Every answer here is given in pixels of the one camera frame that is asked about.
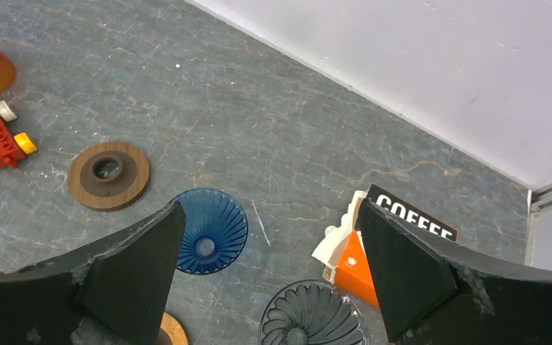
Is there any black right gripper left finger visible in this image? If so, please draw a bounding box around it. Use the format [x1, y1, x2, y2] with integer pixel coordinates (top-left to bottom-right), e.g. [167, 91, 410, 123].
[0, 201, 185, 344]

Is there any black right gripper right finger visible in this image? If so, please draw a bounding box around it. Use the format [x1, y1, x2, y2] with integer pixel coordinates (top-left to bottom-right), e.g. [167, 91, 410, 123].
[356, 200, 552, 344]

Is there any light wooden ring holder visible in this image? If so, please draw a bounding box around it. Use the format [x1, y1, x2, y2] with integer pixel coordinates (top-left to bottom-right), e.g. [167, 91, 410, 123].
[156, 312, 189, 345]

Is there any blue ribbed plastic dripper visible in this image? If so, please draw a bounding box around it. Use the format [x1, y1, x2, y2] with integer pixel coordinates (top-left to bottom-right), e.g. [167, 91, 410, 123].
[173, 188, 248, 275]

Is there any orange black coffee filter box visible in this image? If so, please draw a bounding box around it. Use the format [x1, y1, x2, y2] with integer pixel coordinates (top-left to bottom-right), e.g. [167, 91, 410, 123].
[312, 184, 458, 309]

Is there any clear smoky ribbed dripper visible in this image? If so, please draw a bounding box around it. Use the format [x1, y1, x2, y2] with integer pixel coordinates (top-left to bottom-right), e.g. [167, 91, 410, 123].
[257, 280, 370, 345]

